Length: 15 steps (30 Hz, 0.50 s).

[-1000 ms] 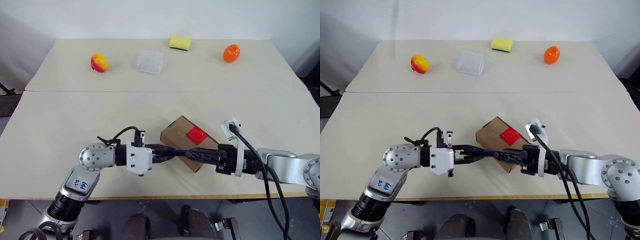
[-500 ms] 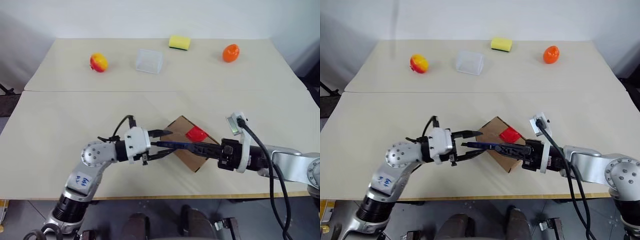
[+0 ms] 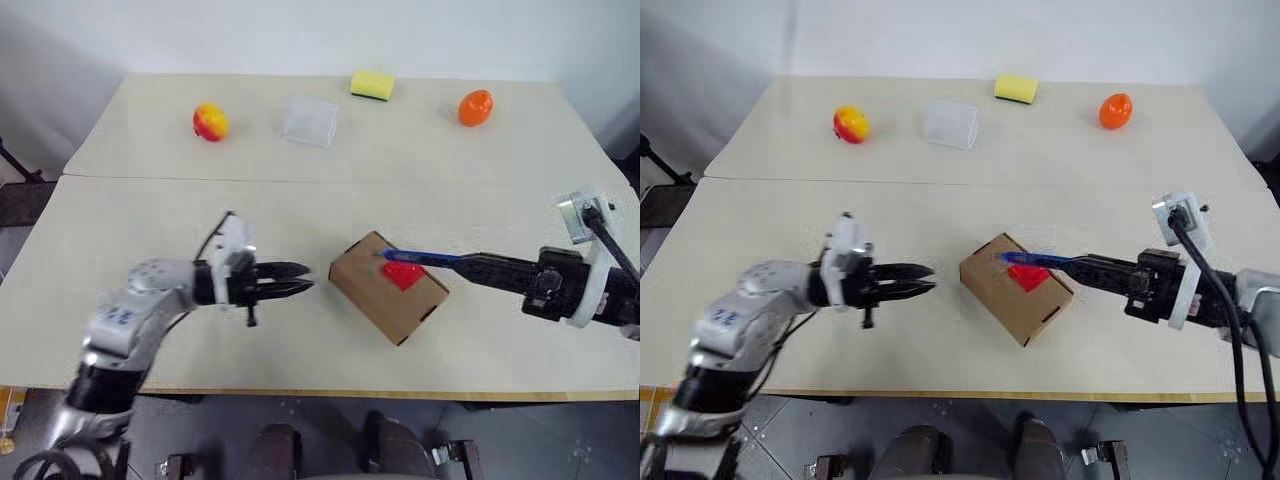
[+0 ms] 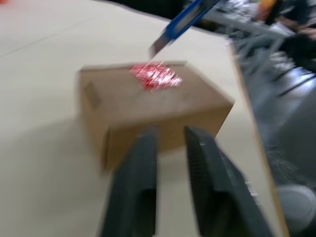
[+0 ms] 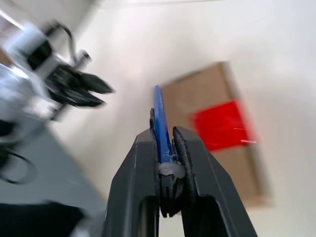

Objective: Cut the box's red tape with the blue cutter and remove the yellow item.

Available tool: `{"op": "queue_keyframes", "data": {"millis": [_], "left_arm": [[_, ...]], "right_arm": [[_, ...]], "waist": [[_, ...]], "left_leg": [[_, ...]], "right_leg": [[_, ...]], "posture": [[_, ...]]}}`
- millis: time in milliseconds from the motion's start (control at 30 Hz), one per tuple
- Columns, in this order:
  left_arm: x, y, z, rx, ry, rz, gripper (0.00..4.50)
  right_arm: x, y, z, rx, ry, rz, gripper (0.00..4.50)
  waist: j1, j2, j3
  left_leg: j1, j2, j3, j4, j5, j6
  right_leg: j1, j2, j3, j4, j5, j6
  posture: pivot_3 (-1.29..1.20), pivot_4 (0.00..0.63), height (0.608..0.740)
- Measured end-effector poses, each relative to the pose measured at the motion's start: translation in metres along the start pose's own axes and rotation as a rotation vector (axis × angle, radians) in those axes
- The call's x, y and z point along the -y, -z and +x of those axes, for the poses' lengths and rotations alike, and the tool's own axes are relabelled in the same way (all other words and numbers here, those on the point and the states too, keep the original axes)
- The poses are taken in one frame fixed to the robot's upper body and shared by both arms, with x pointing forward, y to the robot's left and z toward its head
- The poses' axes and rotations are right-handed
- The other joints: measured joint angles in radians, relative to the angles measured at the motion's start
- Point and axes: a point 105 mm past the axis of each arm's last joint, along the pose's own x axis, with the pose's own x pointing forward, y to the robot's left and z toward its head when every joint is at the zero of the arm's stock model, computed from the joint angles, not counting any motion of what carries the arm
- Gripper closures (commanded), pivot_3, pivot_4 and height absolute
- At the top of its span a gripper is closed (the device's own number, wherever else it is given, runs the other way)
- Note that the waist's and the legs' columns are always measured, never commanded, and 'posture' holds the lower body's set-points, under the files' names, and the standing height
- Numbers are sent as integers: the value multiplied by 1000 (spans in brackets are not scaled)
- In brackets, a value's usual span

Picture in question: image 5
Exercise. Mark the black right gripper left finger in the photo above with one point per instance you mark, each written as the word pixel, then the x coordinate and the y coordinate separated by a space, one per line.
pixel 130 187

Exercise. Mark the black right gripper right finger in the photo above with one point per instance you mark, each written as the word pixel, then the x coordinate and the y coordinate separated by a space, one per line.
pixel 212 187

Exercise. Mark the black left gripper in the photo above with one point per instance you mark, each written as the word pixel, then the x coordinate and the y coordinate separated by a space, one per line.
pixel 63 79

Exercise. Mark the blue box cutter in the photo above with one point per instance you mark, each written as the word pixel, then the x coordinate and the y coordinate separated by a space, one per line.
pixel 161 123

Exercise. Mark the red paper square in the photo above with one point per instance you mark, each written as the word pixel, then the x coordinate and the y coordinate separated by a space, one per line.
pixel 219 126

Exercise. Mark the brown cardboard sheet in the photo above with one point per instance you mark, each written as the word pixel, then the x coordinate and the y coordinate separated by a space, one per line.
pixel 205 89

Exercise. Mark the black rounded robot part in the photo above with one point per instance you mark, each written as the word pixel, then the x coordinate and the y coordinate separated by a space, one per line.
pixel 37 219

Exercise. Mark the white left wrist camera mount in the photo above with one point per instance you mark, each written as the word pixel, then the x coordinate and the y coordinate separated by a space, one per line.
pixel 29 42

